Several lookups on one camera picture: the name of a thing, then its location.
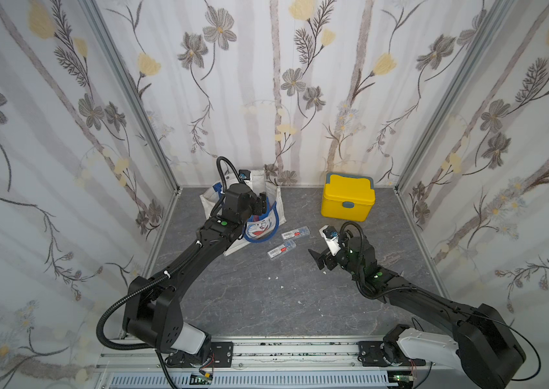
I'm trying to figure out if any black corrugated cable conduit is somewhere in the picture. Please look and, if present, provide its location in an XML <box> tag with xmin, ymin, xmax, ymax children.
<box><xmin>95</xmin><ymin>274</ymin><xmax>173</xmax><ymax>351</ymax></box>

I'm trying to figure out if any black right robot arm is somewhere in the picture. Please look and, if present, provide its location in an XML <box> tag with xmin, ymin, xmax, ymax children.
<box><xmin>310</xmin><ymin>236</ymin><xmax>527</xmax><ymax>388</ymax></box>

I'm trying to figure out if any yellow storage box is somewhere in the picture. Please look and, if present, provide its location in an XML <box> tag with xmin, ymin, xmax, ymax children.
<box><xmin>321</xmin><ymin>173</ymin><xmax>376</xmax><ymax>222</ymax></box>

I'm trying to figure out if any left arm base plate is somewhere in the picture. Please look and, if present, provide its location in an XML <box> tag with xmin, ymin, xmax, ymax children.
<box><xmin>177</xmin><ymin>341</ymin><xmax>234</xmax><ymax>369</ymax></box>

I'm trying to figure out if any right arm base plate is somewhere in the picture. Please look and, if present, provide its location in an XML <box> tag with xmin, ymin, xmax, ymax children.
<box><xmin>357</xmin><ymin>341</ymin><xmax>427</xmax><ymax>367</ymax></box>

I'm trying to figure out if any white canvas tote bag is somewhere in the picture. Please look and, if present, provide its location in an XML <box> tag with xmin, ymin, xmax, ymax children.
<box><xmin>199</xmin><ymin>168</ymin><xmax>286</xmax><ymax>256</ymax></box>

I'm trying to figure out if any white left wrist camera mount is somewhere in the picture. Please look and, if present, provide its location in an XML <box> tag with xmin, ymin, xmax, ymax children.
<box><xmin>238</xmin><ymin>170</ymin><xmax>253</xmax><ymax>182</ymax></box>

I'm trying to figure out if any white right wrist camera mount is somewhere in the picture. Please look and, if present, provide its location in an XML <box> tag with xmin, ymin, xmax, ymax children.
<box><xmin>319</xmin><ymin>225</ymin><xmax>341</xmax><ymax>256</ymax></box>

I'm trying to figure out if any red label clear case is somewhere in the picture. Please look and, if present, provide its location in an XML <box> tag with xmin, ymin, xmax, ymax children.
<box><xmin>267</xmin><ymin>239</ymin><xmax>297</xmax><ymax>259</ymax></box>

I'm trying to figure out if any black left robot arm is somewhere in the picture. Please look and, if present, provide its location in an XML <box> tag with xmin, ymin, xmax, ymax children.
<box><xmin>122</xmin><ymin>183</ymin><xmax>267</xmax><ymax>355</ymax></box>

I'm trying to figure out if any small blue clear case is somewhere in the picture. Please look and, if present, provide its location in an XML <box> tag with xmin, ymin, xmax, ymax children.
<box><xmin>282</xmin><ymin>226</ymin><xmax>310</xmax><ymax>240</ymax></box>

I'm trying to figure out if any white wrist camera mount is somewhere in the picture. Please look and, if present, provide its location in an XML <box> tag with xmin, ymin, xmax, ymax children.
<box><xmin>319</xmin><ymin>225</ymin><xmax>341</xmax><ymax>256</ymax></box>
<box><xmin>238</xmin><ymin>170</ymin><xmax>253</xmax><ymax>182</ymax></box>

